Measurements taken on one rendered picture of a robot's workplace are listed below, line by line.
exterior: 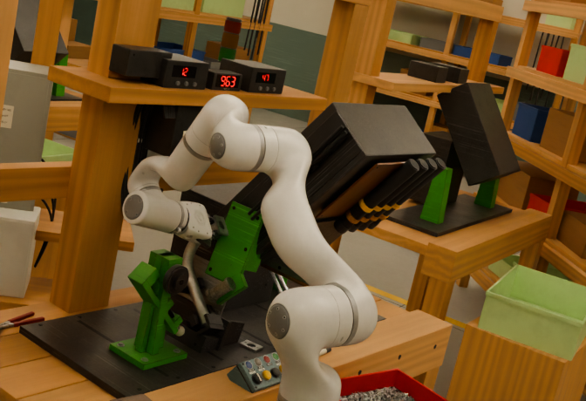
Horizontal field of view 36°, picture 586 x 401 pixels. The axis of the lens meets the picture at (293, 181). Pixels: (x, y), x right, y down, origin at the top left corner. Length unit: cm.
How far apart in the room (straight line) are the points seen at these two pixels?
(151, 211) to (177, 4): 604
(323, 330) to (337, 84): 159
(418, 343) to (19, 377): 126
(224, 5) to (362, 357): 638
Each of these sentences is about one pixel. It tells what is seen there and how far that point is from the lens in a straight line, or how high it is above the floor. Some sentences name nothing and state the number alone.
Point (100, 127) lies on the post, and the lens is 239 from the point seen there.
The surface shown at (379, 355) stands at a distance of 267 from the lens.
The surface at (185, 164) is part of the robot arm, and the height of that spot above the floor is 143.
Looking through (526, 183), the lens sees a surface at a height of 93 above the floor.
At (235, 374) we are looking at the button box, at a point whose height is 92.
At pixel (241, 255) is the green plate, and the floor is 115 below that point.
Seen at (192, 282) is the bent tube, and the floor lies 105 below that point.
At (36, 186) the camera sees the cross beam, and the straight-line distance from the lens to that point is 243.
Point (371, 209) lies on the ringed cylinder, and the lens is 241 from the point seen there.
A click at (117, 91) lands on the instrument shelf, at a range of 223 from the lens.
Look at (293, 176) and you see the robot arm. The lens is 182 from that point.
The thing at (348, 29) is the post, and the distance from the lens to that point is 310.
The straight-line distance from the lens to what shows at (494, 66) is 1096.
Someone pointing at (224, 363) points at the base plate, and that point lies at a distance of 235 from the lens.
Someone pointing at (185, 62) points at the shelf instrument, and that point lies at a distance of 241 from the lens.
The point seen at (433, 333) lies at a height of 89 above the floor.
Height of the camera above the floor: 188
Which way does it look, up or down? 12 degrees down
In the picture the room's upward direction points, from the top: 12 degrees clockwise
